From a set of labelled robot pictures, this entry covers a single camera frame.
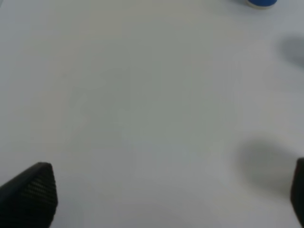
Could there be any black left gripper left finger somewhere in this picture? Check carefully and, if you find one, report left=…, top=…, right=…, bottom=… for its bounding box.
left=0, top=162, right=58, bottom=228

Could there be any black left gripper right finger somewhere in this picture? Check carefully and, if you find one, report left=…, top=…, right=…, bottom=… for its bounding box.
left=290, top=158, right=304, bottom=227

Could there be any blue white paper cup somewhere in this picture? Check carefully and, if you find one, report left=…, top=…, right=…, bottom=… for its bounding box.
left=247, top=0, right=277, bottom=10

